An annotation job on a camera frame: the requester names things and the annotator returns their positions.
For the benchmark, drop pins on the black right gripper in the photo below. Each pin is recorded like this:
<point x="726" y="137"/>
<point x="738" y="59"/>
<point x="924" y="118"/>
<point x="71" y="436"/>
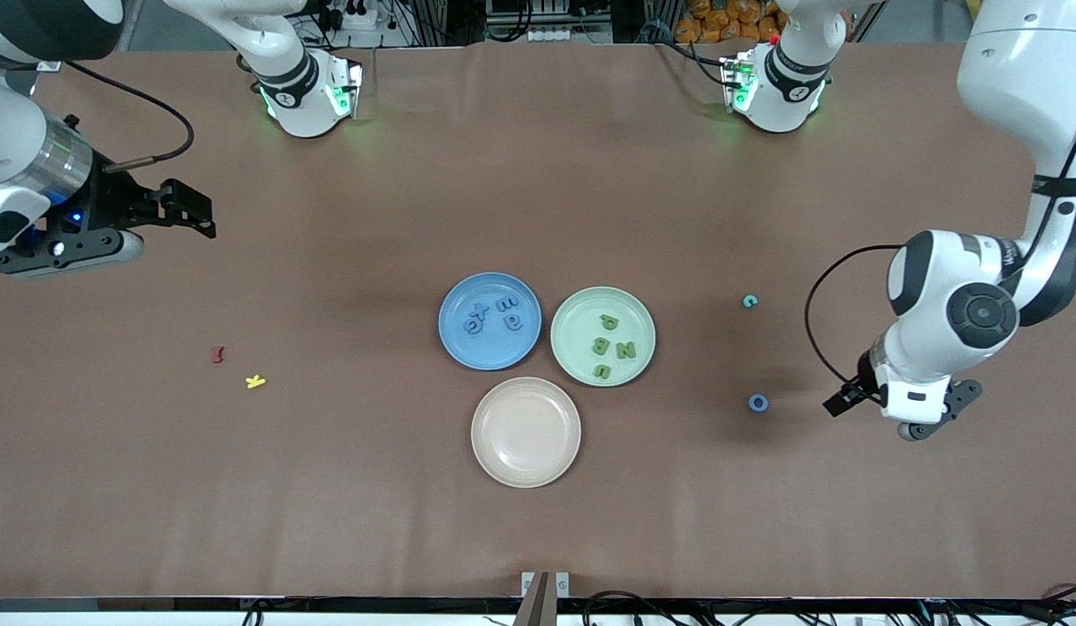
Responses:
<point x="114" y="203"/>

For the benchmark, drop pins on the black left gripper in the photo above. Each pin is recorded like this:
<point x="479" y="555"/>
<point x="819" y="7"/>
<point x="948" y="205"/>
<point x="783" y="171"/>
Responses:
<point x="861" y="383"/>

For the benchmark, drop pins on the green foam letter N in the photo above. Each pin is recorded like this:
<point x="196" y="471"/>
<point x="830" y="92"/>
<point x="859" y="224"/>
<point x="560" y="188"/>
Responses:
<point x="626" y="351"/>

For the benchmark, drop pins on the green foam letter U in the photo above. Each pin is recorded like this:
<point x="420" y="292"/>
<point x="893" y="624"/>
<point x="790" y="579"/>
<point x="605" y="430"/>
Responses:
<point x="602" y="377"/>

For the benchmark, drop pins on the green foam letter P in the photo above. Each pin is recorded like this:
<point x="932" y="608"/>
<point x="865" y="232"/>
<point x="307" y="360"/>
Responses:
<point x="609" y="322"/>

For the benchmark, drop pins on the green foam letter B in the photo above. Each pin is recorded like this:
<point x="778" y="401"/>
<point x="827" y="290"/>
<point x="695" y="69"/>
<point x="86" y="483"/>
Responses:
<point x="601" y="347"/>

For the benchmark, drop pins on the blue foam letter G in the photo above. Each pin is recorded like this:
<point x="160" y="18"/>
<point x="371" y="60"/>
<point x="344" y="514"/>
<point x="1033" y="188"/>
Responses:
<point x="466" y="328"/>

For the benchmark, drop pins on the blue foam letter X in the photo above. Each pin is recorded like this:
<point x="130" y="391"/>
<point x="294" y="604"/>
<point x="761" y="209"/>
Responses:
<point x="479" y="311"/>

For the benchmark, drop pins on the blue foam letter E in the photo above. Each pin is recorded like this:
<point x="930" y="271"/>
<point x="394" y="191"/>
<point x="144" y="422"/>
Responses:
<point x="508" y="303"/>

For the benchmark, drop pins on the blue foam number 9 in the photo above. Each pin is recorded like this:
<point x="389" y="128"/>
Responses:
<point x="514" y="327"/>

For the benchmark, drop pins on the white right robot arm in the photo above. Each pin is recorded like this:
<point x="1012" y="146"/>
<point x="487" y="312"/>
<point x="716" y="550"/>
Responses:
<point x="8" y="148"/>

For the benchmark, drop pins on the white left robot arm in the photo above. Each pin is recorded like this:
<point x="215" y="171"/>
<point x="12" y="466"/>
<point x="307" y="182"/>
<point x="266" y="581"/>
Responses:
<point x="929" y="348"/>

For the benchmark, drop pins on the blue foam letter O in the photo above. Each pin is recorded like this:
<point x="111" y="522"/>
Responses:
<point x="751" y="402"/>

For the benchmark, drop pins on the yellow foam letter K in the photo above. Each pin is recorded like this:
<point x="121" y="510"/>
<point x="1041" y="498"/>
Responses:
<point x="255" y="381"/>

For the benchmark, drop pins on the white power strip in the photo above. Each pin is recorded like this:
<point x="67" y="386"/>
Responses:
<point x="355" y="16"/>
<point x="547" y="33"/>

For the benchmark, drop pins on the light green plate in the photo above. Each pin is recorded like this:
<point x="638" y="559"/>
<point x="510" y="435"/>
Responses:
<point x="573" y="335"/>

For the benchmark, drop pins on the beige plate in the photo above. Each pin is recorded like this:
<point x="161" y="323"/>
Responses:
<point x="525" y="432"/>

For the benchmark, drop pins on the blue plate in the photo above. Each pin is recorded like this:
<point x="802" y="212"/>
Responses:
<point x="494" y="348"/>

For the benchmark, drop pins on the brown table cover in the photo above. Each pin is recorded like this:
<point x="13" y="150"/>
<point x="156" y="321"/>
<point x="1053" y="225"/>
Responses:
<point x="538" y="191"/>

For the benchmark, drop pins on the pile of orange fruit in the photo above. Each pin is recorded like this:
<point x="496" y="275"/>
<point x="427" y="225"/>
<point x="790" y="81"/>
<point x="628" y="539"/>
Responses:
<point x="720" y="17"/>

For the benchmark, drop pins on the white mounting bracket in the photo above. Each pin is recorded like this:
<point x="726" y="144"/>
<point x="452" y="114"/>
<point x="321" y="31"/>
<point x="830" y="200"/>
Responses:
<point x="561" y="584"/>

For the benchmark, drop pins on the brown camera post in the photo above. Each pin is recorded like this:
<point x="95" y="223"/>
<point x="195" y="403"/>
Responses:
<point x="534" y="609"/>

